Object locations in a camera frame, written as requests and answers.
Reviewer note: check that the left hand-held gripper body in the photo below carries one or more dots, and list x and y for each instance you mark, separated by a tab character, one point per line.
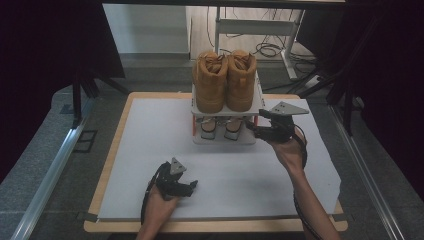
168	183

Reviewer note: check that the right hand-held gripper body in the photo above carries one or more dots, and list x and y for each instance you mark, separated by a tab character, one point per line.
283	128

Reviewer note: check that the white shoe rack orange posts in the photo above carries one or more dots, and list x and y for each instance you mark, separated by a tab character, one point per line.
254	107

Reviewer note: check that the sneakers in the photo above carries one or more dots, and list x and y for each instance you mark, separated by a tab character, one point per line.
233	128

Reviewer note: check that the tan suede boot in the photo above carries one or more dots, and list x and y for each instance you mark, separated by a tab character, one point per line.
241	83
210	86

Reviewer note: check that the person's right hand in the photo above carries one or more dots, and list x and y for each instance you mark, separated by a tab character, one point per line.
291	155

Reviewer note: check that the person's left hand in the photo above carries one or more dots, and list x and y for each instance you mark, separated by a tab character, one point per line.
158	210

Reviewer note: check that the white work board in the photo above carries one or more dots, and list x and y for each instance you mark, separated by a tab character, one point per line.
216	226

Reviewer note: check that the white power strip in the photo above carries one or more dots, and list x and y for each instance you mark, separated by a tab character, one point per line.
314	81

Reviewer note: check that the black tripod stand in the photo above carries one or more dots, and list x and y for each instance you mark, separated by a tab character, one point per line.
348	106
77	100

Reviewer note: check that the black tape strip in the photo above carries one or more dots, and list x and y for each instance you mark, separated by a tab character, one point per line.
88	216
340	217

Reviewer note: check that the black curtain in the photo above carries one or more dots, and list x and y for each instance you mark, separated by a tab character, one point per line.
40	66
393	83

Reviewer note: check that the black desk with white frame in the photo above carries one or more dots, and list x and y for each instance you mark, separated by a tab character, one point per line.
253	27

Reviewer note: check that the aluminium floor rail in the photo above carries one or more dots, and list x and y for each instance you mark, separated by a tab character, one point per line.
366	180
50	180

